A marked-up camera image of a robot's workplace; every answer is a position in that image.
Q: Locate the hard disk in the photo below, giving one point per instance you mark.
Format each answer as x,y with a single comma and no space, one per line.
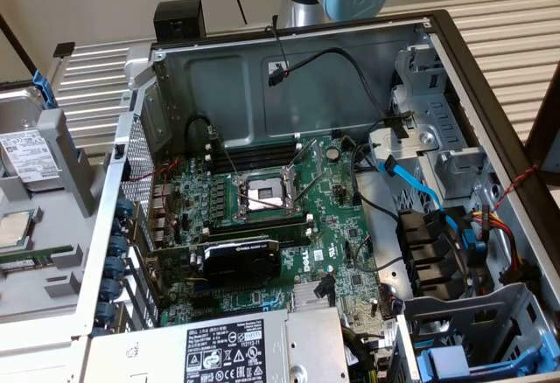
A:
22,155

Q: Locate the blue plastic disk carrier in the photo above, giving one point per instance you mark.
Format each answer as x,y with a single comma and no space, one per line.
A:
446,359

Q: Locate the metal CPU socket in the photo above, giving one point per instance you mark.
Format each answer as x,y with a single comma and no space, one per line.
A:
262,192

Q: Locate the black RAM slot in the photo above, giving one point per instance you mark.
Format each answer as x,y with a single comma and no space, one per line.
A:
254,235
254,162
254,222
254,150

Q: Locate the metal locking lever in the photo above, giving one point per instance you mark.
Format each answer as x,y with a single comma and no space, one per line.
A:
267,204
225,155

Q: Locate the metal socket cover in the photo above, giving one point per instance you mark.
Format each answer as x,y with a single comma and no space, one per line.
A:
316,155

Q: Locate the round coin battery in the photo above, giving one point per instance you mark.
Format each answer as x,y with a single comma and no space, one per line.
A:
333,153

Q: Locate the green motherboard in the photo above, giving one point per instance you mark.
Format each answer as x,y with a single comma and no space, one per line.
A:
332,225

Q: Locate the open grey PC case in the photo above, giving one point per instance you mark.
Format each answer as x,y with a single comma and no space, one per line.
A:
227,94

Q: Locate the black graphics card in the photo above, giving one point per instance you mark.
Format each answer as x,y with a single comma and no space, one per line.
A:
245,265

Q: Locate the silver finned heat sink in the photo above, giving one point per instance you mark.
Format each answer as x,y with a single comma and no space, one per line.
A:
304,297

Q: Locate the blue expansion slot latch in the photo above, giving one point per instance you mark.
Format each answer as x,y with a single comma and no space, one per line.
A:
117,246
109,289
125,206
105,312
114,267

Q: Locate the grey metal drive cage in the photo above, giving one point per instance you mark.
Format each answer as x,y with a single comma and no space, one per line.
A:
437,112

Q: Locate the black box-shaped block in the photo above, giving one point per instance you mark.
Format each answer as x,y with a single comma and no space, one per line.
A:
179,18

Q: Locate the grey power supply unit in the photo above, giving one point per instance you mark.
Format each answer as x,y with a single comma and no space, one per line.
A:
227,352

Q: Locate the blue drive caddy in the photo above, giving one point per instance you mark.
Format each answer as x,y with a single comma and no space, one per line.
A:
459,308

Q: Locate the grey plastic parts rack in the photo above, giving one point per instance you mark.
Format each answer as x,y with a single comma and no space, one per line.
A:
61,234

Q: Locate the small black clamp block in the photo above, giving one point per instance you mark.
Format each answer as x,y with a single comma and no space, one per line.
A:
64,49

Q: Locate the green RAM stick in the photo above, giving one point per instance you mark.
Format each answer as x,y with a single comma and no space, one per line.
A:
35,258

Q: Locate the brown wooden furniture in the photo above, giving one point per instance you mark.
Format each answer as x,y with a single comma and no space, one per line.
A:
547,138

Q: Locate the silver CPU chip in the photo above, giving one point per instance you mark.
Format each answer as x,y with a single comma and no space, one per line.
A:
13,232

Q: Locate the dark brown wooden rail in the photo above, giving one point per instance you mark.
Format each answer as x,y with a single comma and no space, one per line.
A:
17,46

